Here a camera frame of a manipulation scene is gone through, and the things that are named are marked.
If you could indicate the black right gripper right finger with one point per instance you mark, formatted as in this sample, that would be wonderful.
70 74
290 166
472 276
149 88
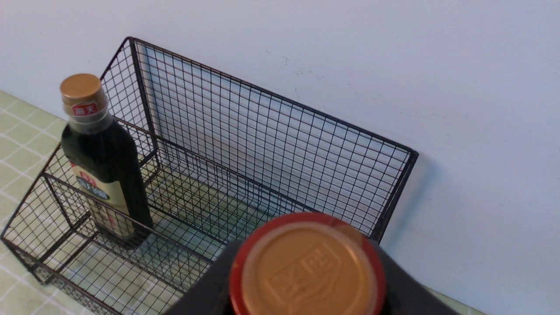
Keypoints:
404 295

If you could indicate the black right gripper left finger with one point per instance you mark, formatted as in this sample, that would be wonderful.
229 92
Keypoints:
210 294

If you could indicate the soy sauce bottle red cap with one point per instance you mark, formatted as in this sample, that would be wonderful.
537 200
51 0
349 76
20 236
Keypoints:
307 264

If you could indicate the vinegar bottle gold cap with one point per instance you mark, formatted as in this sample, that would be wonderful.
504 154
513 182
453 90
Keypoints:
104 160

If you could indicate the black wire mesh rack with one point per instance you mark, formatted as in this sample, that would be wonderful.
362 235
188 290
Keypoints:
219 158

